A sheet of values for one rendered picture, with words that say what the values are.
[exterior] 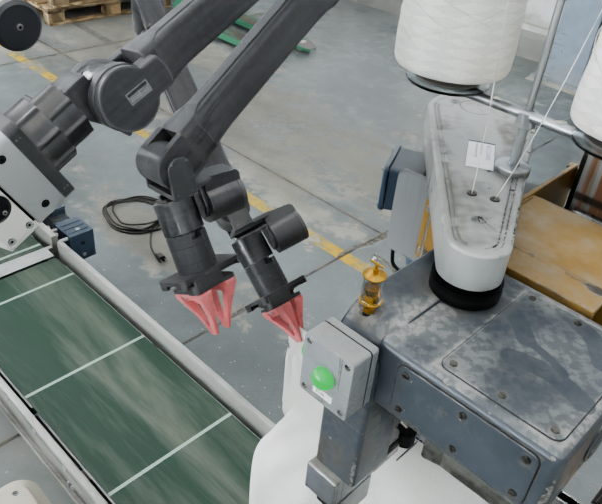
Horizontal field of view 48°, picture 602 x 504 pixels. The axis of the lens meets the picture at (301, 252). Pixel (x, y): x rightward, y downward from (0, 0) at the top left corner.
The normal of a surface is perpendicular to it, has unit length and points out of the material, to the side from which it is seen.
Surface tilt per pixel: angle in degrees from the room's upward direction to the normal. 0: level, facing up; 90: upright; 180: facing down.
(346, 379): 90
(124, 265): 0
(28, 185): 90
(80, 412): 0
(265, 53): 75
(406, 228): 90
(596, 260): 0
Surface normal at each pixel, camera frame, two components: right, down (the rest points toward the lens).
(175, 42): 0.67, 0.17
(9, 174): 0.71, 0.45
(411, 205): -0.70, 0.36
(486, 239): 0.08, -0.81
